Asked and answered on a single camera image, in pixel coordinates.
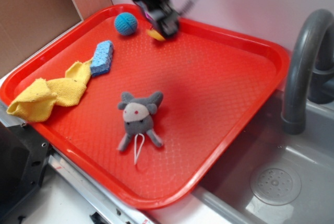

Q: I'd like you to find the yellow rubber duck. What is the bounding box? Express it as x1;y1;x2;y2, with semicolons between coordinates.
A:
146;27;166;42

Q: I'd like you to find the blue knitted ball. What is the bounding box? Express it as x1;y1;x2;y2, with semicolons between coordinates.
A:
114;13;138;36

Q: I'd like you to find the blue sponge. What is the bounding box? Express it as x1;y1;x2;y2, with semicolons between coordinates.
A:
90;40;114;77

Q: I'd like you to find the brown cardboard panel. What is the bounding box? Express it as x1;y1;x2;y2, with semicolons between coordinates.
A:
1;0;112;77

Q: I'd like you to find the grey plush mouse toy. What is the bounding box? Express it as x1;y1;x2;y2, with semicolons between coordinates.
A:
117;91;163;164

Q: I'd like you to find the red plastic tray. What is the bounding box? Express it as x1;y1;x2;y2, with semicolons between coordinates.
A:
0;4;291;211

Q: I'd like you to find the yellow cloth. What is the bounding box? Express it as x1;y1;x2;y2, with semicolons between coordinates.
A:
6;60;92;122

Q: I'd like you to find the grey toy faucet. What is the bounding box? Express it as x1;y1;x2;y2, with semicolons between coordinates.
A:
281;9;333;135

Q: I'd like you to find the grey toy sink basin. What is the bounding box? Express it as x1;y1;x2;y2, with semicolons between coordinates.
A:
193;92;333;223

